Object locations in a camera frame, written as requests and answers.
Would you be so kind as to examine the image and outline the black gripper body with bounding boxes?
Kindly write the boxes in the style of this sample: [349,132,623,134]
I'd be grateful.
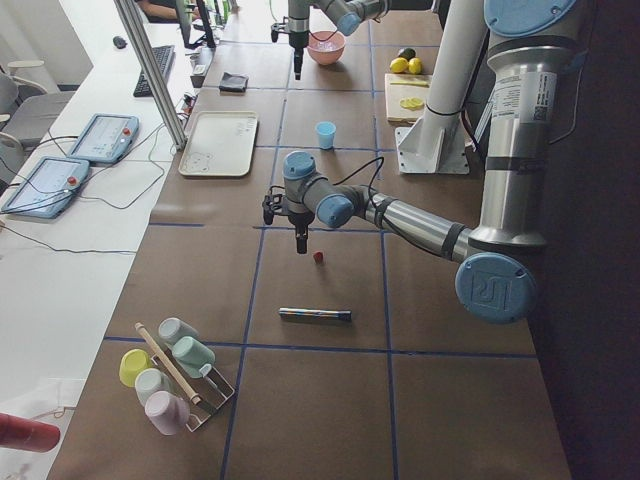
[270,17,306,50]
[262,185,314,238]

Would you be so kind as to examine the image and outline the light blue plastic cup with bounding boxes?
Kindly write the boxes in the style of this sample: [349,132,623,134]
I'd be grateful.
[315,121,336,150]

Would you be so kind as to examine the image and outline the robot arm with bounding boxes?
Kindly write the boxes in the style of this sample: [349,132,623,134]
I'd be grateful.
[262,1,587,324]
[271,0,391,80]

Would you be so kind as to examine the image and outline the pink bowl of ice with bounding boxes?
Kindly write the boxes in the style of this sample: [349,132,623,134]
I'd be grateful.
[307,31,346,65]

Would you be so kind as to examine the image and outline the grey-white cup on rack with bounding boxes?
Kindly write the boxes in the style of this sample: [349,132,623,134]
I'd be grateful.
[158,317,199,347]

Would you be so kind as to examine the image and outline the mint green cup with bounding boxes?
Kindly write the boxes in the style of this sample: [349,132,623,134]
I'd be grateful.
[171,336,216,378]

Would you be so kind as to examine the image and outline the yellow cup on rack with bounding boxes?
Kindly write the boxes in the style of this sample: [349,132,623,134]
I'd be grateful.
[119,349,152,388]

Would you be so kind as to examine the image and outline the pale blue cup on rack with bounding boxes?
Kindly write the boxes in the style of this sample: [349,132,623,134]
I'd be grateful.
[134,368,174,407]

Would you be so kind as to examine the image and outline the pink cup on rack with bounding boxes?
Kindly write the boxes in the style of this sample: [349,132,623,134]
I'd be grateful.
[145,391,190,435]

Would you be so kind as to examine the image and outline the grey folded cloth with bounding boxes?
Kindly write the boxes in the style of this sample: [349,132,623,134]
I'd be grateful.
[218,72,248,93]

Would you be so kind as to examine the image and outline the steel muddler with black tip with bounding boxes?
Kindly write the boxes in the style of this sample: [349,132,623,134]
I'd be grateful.
[278,307,352,323]

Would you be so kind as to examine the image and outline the cream bear serving tray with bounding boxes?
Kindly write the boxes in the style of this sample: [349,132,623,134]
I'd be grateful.
[178,111,258,177]

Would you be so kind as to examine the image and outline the yellow lemon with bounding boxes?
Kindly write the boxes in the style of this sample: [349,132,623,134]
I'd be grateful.
[407,57,423,75]
[389,57,409,74]

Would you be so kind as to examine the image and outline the green lime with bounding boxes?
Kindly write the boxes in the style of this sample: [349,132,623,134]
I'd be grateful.
[397,47,416,61]

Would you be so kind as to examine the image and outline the wooden cutting board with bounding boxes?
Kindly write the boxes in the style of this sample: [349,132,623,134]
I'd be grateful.
[385,73,432,122]

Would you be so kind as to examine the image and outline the yellow plastic knife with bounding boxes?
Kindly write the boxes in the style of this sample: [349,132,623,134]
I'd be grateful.
[389,80,430,88]

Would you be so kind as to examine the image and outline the lemon slices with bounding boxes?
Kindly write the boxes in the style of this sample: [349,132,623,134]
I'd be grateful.
[399,97,424,110]

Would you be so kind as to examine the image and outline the black keyboard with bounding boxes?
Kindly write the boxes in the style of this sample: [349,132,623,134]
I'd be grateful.
[132,44,177,98]

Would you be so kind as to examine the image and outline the black computer mouse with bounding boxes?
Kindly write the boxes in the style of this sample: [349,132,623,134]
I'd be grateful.
[112,36,128,50]

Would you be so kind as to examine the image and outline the blue teach pendant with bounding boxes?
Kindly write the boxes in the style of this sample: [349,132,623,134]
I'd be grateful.
[1,157,91,220]
[67,114,139,164]

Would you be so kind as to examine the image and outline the red bottle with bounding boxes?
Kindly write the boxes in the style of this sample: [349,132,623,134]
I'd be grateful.
[1,413,61,453]

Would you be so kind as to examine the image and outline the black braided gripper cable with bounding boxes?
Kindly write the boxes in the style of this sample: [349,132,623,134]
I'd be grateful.
[333,155,387,201]

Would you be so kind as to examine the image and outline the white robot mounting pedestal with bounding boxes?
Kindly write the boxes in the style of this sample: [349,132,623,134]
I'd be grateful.
[395,0,487,174]

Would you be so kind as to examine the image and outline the aluminium frame post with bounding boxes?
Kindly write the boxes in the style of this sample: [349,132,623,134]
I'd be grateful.
[114,0,187,151]

